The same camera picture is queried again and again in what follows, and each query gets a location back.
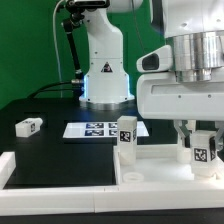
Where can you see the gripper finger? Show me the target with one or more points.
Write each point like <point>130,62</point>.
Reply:
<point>219,137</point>
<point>183,132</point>

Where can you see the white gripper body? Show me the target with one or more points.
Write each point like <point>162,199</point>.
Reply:
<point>160,96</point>

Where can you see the white square tabletop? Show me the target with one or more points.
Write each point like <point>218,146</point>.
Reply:
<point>158,163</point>

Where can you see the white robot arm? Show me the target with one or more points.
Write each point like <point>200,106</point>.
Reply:
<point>180,81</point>

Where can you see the white tag sheet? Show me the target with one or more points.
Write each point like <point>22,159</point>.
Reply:
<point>101,129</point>

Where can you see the white U-shaped fence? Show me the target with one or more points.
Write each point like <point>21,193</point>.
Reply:
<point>97,199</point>

